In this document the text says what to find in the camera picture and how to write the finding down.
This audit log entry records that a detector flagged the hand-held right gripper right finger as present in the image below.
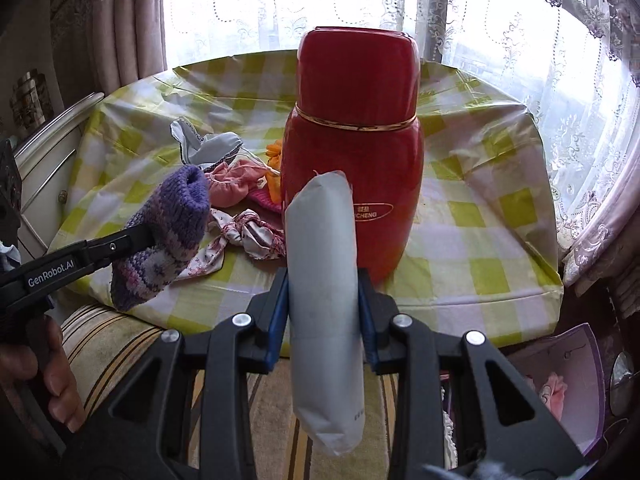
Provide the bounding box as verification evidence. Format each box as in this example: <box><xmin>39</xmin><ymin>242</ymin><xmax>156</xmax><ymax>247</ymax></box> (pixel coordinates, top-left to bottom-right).
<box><xmin>356</xmin><ymin>267</ymin><xmax>586</xmax><ymax>480</ymax></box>

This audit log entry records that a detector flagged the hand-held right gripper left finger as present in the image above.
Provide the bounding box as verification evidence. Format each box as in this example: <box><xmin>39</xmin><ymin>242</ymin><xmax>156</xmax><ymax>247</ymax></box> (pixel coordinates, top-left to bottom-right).
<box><xmin>62</xmin><ymin>267</ymin><xmax>291</xmax><ymax>480</ymax></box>

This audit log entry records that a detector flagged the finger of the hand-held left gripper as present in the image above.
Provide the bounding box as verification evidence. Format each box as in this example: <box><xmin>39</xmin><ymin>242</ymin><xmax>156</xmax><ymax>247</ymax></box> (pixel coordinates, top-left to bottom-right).
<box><xmin>82</xmin><ymin>222</ymin><xmax>156</xmax><ymax>268</ymax></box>

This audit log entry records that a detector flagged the grey soft packet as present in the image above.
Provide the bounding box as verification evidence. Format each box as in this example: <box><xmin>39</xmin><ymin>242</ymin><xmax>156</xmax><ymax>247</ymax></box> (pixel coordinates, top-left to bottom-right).
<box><xmin>284</xmin><ymin>170</ymin><xmax>366</xmax><ymax>457</ymax></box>

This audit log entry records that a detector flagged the purple knitted sock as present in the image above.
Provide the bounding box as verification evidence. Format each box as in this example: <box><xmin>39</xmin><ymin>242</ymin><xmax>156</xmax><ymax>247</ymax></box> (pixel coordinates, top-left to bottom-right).
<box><xmin>110</xmin><ymin>164</ymin><xmax>212</xmax><ymax>312</ymax></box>

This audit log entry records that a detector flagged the person's left hand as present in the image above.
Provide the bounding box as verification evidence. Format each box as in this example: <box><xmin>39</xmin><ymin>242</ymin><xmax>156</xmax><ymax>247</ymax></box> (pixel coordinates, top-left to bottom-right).
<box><xmin>0</xmin><ymin>310</ymin><xmax>87</xmax><ymax>435</ymax></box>

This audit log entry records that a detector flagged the pink floral knotted cloth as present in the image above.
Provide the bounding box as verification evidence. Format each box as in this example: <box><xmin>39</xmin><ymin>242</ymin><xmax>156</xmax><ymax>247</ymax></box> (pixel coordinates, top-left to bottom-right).
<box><xmin>177</xmin><ymin>207</ymin><xmax>287</xmax><ymax>279</ymax></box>

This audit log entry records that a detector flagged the striped cushion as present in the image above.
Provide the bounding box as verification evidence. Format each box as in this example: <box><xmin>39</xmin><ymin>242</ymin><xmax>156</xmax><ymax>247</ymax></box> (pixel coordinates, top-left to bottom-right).
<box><xmin>60</xmin><ymin>302</ymin><xmax>401</xmax><ymax>480</ymax></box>

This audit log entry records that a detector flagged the white cabinet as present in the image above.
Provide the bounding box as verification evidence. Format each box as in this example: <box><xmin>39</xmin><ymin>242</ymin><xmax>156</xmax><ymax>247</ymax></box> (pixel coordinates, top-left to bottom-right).
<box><xmin>12</xmin><ymin>92</ymin><xmax>105</xmax><ymax>261</ymax></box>

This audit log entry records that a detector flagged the pink knitted garment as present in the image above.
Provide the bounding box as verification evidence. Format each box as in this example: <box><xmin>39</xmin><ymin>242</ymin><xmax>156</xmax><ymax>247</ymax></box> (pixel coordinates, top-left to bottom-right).
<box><xmin>248</xmin><ymin>185</ymin><xmax>283</xmax><ymax>218</ymax></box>

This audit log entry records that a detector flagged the pink baby hat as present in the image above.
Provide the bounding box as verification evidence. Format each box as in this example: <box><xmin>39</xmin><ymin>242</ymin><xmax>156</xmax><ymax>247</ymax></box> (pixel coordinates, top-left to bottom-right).
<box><xmin>207</xmin><ymin>159</ymin><xmax>268</xmax><ymax>209</ymax></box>

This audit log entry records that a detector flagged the white bib with checked trim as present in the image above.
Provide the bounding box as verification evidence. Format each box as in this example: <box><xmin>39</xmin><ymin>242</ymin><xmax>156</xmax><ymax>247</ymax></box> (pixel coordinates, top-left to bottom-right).
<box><xmin>170</xmin><ymin>117</ymin><xmax>244</xmax><ymax>170</ymax></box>

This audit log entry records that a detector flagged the orange fabric item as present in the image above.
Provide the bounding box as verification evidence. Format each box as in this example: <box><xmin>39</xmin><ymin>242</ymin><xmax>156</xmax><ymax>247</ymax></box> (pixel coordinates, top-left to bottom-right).
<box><xmin>265</xmin><ymin>141</ymin><xmax>286</xmax><ymax>204</ymax></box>

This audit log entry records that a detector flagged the red insulated container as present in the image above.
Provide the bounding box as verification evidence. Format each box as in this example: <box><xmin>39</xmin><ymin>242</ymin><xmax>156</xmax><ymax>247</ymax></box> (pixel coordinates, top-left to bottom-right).
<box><xmin>280</xmin><ymin>26</ymin><xmax>426</xmax><ymax>283</ymax></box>

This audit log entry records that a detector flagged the yellow checked plastic tablecloth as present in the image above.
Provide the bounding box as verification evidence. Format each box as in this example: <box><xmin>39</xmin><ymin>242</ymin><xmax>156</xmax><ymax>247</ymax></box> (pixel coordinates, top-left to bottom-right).
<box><xmin>47</xmin><ymin>51</ymin><xmax>565</xmax><ymax>358</ymax></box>

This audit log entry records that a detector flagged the pink cloth item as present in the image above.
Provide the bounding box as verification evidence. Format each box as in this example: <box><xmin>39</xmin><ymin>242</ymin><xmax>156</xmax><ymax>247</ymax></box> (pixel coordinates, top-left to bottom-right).
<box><xmin>537</xmin><ymin>372</ymin><xmax>571</xmax><ymax>418</ymax></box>

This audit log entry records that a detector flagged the purple storage box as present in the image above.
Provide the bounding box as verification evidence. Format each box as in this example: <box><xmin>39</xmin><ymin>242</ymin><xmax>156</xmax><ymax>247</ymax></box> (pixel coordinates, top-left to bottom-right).
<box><xmin>505</xmin><ymin>322</ymin><xmax>608</xmax><ymax>461</ymax></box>

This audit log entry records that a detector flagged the brown drape curtain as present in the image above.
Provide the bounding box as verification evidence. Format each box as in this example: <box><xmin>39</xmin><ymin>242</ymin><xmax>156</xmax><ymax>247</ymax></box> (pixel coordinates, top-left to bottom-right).
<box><xmin>50</xmin><ymin>0</ymin><xmax>168</xmax><ymax>106</ymax></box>

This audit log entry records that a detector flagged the white lace curtain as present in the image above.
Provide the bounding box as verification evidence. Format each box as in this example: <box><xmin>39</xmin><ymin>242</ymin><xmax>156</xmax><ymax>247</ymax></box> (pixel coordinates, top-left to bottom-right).
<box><xmin>165</xmin><ymin>0</ymin><xmax>640</xmax><ymax>296</ymax></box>

